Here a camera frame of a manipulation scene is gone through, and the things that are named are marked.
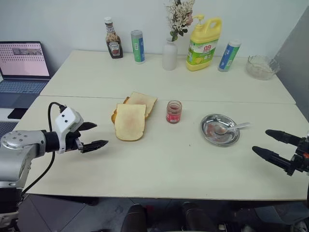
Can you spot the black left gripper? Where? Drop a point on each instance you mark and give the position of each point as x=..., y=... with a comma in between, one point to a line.
x=72, y=142

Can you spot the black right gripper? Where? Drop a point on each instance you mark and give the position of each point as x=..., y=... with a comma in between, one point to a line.
x=301, y=159

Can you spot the white bread slice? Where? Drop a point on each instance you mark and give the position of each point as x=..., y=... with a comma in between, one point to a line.
x=130, y=123
x=144, y=100

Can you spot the small glass jam jar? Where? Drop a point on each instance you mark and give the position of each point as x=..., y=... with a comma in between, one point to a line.
x=173, y=116

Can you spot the metal spoon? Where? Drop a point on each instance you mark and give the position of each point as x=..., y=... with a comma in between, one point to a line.
x=237, y=126

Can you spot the round metal plate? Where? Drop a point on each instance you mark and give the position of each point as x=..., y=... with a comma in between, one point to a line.
x=212, y=138

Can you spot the clear glass bowl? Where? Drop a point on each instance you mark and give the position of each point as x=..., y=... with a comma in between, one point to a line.
x=259, y=68

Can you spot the grey perforated panel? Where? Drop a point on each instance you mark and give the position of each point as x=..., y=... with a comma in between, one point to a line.
x=6, y=129

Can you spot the dark rounded shape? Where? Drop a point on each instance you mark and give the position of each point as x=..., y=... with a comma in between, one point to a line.
x=134, y=217

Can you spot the brown ketchup bottle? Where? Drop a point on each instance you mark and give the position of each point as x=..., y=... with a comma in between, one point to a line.
x=114, y=46

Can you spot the blue green cylindrical tube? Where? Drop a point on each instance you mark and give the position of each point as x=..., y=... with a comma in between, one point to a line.
x=228, y=56
x=138, y=48

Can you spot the open grey laptop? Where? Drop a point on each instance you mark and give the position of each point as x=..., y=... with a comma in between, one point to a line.
x=21, y=60

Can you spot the white ceramic vase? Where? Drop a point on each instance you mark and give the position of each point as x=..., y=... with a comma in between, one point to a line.
x=169, y=55

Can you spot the yellow detergent pump bottle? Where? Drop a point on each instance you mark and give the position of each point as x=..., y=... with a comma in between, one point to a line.
x=201, y=53

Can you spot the dried flower bouquet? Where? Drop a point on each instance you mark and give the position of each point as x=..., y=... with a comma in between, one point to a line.
x=178, y=14

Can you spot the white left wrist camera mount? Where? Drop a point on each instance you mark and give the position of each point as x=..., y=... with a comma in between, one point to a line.
x=65, y=120

